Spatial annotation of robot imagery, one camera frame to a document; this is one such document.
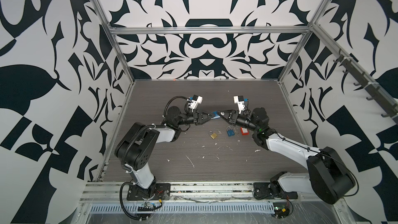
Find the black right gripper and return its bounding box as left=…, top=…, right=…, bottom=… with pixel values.
left=218, top=111, right=260, bottom=134

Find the blue padlock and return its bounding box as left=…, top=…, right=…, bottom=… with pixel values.
left=212, top=112, right=220, bottom=119
left=226, top=127, right=235, bottom=137

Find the brass padlock with key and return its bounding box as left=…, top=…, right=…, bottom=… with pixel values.
left=208, top=131, right=218, bottom=140

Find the red padlock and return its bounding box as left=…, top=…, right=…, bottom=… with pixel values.
left=240, top=127, right=250, bottom=135

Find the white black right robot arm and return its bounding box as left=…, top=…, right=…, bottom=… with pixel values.
left=217, top=108, right=359, bottom=204

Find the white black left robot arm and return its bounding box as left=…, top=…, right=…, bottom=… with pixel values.
left=115, top=106, right=216, bottom=190

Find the right circuit board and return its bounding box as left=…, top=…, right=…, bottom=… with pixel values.
left=272, top=201, right=294, bottom=219

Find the circuit board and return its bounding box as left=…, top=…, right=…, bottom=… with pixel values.
left=137, top=201, right=163, bottom=212
left=272, top=201, right=294, bottom=219

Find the left circuit board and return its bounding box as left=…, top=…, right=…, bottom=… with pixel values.
left=137, top=201, right=163, bottom=212

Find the black hook rack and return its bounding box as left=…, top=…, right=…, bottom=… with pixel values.
left=334, top=48, right=398, bottom=125

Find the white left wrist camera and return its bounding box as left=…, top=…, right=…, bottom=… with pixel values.
left=188, top=95, right=203, bottom=111

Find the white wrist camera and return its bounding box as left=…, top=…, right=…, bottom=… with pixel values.
left=233, top=95, right=249, bottom=115
left=188, top=95, right=203, bottom=111

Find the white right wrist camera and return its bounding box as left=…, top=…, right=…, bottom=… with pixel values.
left=233, top=95, right=249, bottom=115

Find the aluminium frame horizontal bar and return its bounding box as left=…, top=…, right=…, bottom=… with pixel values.
left=109, top=26, right=309, bottom=35

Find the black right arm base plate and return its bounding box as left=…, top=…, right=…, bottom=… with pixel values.
left=253, top=182, right=299, bottom=200

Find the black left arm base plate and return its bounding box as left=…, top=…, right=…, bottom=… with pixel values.
left=126, top=183, right=171, bottom=201

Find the white slotted cable duct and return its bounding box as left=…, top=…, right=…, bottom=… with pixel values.
left=90, top=202, right=275, bottom=214

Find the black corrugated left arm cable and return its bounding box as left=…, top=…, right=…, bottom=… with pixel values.
left=119, top=180, right=147, bottom=222

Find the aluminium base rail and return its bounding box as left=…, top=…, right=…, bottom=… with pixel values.
left=80, top=183, right=343, bottom=201

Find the aluminium frame corner post right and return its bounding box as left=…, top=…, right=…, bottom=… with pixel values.
left=278, top=0, right=332, bottom=84

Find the aluminium frame corner post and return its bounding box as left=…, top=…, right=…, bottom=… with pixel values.
left=278, top=0, right=332, bottom=84
left=78, top=0, right=136, bottom=84

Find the aluminium frame corner post left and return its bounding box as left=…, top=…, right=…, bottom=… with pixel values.
left=78, top=0, right=136, bottom=84

